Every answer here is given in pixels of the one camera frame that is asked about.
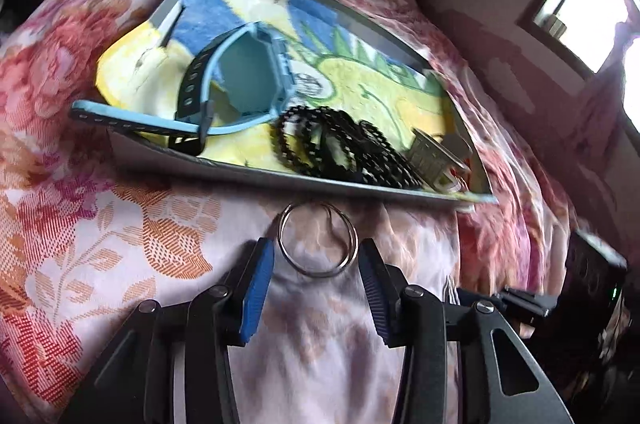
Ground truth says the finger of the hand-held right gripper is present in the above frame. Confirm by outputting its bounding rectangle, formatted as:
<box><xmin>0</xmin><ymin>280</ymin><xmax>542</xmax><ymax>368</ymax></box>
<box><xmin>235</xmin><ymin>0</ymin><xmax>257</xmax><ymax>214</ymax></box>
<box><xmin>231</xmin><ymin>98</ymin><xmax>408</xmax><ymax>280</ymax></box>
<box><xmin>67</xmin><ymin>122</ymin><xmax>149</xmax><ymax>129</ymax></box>
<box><xmin>495</xmin><ymin>285</ymin><xmax>557</xmax><ymax>321</ymax></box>

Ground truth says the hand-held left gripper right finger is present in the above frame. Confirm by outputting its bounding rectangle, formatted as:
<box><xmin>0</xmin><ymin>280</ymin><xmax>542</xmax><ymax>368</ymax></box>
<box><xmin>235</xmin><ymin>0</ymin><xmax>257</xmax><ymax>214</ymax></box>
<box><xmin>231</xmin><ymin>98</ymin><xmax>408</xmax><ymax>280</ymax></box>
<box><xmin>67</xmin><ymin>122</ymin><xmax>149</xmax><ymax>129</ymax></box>
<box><xmin>357</xmin><ymin>239</ymin><xmax>573</xmax><ymax>424</ymax></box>

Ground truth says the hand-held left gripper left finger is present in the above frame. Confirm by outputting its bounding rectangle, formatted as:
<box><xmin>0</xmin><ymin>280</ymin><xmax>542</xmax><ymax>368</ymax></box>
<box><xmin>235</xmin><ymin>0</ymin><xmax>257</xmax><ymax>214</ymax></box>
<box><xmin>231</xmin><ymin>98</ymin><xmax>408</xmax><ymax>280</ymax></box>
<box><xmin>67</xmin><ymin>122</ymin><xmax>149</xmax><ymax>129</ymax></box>
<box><xmin>60</xmin><ymin>239</ymin><xmax>276</xmax><ymax>424</ymax></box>

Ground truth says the metal key ring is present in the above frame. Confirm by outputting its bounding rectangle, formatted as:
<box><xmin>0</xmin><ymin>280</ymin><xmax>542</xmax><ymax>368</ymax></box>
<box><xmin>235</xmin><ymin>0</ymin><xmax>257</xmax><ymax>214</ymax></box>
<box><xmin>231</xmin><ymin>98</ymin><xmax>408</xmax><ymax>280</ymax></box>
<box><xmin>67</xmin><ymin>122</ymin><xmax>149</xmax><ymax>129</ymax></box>
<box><xmin>277</xmin><ymin>201</ymin><xmax>359</xmax><ymax>278</ymax></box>

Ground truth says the tray with cartoon picture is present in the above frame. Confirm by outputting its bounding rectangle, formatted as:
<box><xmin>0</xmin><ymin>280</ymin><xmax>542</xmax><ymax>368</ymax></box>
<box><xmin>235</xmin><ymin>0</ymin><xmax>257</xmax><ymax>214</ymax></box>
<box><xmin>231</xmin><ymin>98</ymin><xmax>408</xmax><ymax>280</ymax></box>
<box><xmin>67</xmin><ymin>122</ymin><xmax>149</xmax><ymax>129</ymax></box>
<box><xmin>70</xmin><ymin>0</ymin><xmax>501</xmax><ymax>205</ymax></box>

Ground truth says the black bead necklace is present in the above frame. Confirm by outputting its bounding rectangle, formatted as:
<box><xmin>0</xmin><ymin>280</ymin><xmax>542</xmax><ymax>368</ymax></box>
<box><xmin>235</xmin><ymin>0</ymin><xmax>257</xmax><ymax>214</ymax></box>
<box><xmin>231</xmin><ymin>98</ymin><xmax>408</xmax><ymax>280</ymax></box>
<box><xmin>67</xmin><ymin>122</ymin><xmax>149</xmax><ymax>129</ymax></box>
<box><xmin>272</xmin><ymin>104</ymin><xmax>426</xmax><ymax>190</ymax></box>

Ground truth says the silver metal clip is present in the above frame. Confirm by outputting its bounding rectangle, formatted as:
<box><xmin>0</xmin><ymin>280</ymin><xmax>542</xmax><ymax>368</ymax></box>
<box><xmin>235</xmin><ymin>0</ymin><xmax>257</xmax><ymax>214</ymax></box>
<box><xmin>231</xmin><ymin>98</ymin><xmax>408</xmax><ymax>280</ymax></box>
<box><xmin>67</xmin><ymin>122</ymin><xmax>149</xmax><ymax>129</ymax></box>
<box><xmin>407</xmin><ymin>126</ymin><xmax>473</xmax><ymax>195</ymax></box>

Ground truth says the floral blanket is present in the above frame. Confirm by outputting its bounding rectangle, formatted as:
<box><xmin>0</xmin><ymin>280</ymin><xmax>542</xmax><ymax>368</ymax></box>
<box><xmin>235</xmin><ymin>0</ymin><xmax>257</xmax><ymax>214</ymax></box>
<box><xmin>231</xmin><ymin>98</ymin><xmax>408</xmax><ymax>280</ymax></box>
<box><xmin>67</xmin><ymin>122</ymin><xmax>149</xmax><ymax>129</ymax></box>
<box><xmin>0</xmin><ymin>0</ymin><xmax>601</xmax><ymax>424</ymax></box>

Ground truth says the blue watch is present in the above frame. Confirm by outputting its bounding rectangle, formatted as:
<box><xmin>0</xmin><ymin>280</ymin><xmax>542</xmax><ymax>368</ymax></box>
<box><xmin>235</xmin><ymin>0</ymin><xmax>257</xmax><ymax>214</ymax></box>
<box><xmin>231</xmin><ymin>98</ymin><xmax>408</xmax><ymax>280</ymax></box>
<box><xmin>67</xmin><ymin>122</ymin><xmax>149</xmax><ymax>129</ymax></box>
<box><xmin>70</xmin><ymin>21</ymin><xmax>296</xmax><ymax>155</ymax></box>

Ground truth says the window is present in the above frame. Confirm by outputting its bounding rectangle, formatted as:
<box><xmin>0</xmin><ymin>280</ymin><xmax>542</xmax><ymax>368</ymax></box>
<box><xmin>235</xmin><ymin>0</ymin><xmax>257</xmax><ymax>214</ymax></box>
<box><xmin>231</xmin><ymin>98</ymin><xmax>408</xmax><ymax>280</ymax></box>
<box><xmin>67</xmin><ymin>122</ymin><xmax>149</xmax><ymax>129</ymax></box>
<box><xmin>517</xmin><ymin>0</ymin><xmax>640</xmax><ymax>80</ymax></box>

